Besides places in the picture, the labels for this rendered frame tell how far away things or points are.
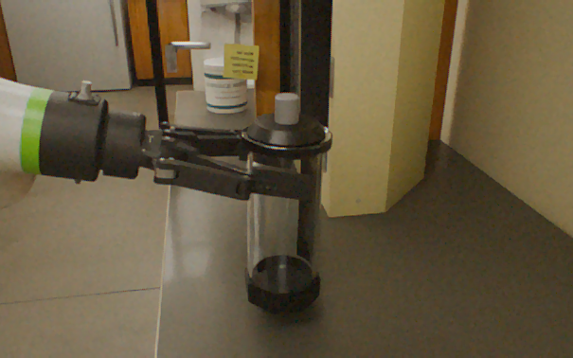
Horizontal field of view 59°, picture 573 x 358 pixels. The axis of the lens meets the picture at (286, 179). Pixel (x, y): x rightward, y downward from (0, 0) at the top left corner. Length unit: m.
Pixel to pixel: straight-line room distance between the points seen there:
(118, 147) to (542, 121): 0.82
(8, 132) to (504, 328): 0.63
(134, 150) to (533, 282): 0.61
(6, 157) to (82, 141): 0.08
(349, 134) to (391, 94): 0.10
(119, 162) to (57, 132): 0.07
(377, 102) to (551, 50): 0.36
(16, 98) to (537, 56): 0.91
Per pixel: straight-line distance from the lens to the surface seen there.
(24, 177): 0.69
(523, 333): 0.75
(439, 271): 0.83
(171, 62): 1.15
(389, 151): 0.93
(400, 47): 0.88
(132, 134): 0.56
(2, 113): 0.56
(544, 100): 1.10
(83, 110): 0.56
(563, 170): 1.07
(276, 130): 0.56
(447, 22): 1.33
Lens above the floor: 1.39
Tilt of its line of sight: 24 degrees down
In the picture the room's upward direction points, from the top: straight up
